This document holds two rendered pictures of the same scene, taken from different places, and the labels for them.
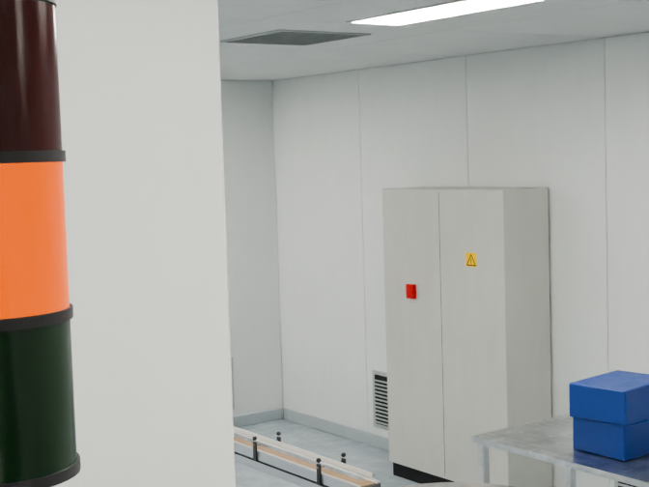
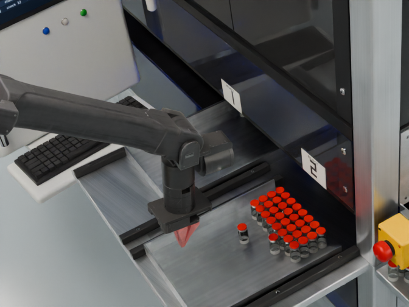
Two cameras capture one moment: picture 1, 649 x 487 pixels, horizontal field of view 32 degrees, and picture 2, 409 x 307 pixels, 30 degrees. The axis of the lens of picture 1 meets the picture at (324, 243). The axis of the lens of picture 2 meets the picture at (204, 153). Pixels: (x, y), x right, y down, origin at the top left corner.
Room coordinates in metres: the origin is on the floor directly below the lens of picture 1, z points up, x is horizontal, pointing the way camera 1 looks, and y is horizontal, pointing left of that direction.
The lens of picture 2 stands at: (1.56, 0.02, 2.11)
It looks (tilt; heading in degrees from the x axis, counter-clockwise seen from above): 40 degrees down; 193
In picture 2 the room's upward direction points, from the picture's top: 11 degrees counter-clockwise
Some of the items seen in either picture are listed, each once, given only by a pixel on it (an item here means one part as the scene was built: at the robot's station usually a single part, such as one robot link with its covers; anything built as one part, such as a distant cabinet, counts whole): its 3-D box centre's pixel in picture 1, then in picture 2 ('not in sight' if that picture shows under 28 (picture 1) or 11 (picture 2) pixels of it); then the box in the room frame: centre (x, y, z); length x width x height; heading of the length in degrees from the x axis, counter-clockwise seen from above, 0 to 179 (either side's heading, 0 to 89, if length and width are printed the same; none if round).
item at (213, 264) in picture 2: not in sight; (240, 250); (0.45, -0.20, 0.90); 0.34 x 0.26 x 0.04; 125
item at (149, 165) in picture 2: not in sight; (207, 149); (0.11, -0.30, 0.90); 0.34 x 0.26 x 0.04; 126
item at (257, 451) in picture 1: (165, 414); not in sight; (6.10, 0.89, 0.92); 3.60 x 0.15 x 0.16; 36
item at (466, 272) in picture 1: (462, 339); not in sight; (7.64, -0.91, 1.03); 1.20 x 0.43 x 2.05; 36
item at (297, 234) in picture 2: not in sight; (283, 225); (0.39, -0.11, 0.90); 0.18 x 0.02 x 0.05; 35
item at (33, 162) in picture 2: not in sight; (86, 136); (-0.06, -0.68, 0.82); 0.40 x 0.14 x 0.02; 134
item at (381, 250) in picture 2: not in sight; (384, 250); (0.55, 0.10, 0.99); 0.04 x 0.04 x 0.04; 36
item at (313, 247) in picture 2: not in sight; (291, 221); (0.38, -0.09, 0.90); 0.18 x 0.02 x 0.05; 35
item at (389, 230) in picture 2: not in sight; (403, 239); (0.52, 0.14, 1.00); 0.08 x 0.07 x 0.07; 126
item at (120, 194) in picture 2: not in sight; (218, 207); (0.29, -0.26, 0.87); 0.70 x 0.48 x 0.02; 36
